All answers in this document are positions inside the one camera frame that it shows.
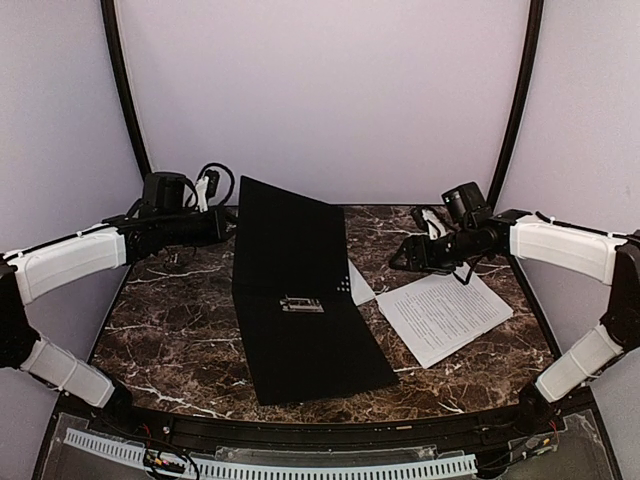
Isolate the mint green clipboard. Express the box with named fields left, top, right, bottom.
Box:
left=348, top=260, right=376, bottom=306

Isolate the stapled text document stack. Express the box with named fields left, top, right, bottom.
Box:
left=376, top=273, right=513, bottom=369

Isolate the blue file folder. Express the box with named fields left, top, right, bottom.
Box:
left=232, top=177, right=398, bottom=405

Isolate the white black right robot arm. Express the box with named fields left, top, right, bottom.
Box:
left=389, top=182, right=639, bottom=405

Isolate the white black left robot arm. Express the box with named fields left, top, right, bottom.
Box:
left=1, top=163, right=230, bottom=412

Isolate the silver folder spring clip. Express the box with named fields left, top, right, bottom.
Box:
left=279, top=296, right=324, bottom=314

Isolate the black left camera cable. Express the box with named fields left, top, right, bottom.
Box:
left=184, top=162, right=237, bottom=211

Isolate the white slotted cable duct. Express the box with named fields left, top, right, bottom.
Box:
left=64, top=429, right=477, bottom=479

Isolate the black left frame post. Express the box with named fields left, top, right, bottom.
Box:
left=100, top=0, right=152, bottom=179

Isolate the black frame post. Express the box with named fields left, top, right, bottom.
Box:
left=487, top=0, right=545, bottom=209
left=100, top=0, right=152, bottom=179

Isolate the black right frame post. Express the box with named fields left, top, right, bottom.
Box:
left=487, top=0, right=545, bottom=209

